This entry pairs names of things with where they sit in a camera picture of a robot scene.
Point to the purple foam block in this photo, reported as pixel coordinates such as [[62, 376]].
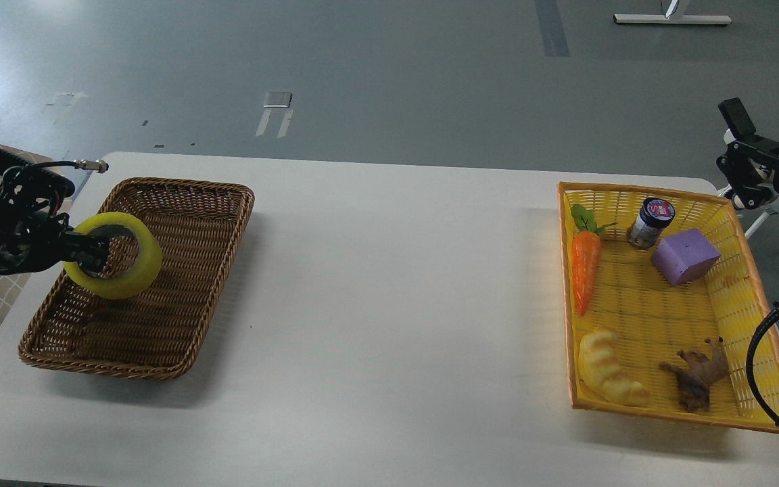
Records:
[[685, 256]]

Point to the orange toy carrot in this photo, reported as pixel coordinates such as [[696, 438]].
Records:
[[586, 247]]

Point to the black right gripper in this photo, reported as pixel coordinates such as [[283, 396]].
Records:
[[750, 162]]

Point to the brown toy animal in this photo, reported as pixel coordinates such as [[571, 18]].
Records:
[[694, 382]]

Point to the brown wicker basket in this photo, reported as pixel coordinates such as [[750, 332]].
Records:
[[158, 333]]

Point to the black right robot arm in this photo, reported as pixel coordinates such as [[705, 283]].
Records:
[[750, 162]]

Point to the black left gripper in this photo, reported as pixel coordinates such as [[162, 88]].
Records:
[[62, 247]]

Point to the small dark jar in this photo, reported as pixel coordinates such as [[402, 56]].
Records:
[[654, 215]]

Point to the toy croissant bread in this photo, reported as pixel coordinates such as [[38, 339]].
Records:
[[598, 367]]

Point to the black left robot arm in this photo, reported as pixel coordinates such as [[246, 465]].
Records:
[[34, 232]]

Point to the white stand base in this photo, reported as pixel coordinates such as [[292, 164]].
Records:
[[672, 13]]

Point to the yellow plastic basket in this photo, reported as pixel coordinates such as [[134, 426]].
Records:
[[653, 320]]

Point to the yellow tape roll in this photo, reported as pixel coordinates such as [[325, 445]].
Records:
[[135, 257]]

